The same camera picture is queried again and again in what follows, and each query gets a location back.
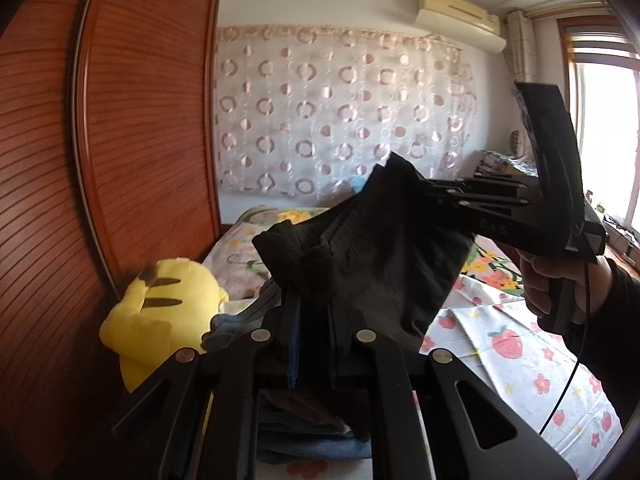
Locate person's right forearm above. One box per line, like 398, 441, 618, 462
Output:
537, 257, 640, 433

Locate person's right hand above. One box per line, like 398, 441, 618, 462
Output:
520, 252, 615, 332

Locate wooden louvered wardrobe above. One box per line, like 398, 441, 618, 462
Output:
0, 0, 226, 480

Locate black pants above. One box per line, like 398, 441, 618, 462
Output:
251, 152, 476, 443

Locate white lace curtain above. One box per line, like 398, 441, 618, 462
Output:
505, 9, 533, 161

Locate light blue folded jeans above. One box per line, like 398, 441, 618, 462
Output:
207, 280, 283, 353

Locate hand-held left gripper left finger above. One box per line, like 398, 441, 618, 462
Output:
52, 300, 303, 480

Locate stack of papers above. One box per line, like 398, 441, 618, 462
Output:
479, 150, 512, 177

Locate wooden framed window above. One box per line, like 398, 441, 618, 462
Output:
557, 15, 640, 241

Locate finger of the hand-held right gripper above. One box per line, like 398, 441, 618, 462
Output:
457, 176, 540, 196
422, 182, 528, 226

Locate brown folded cloth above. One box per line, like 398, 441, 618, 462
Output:
260, 389, 348, 433

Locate white air conditioner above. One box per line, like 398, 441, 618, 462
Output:
412, 0, 506, 53

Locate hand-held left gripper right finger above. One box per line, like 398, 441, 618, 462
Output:
327, 310, 578, 480

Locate pink floral blanket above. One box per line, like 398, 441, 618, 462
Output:
202, 205, 526, 311

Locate yellow plush toy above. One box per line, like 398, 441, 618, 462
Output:
99, 257, 230, 393

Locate circle patterned sheer curtain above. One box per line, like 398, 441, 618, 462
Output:
215, 25, 476, 206

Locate stack of folded dark clothes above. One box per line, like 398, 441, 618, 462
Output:
257, 410, 373, 463

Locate black cable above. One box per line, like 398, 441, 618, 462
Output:
537, 225, 593, 438

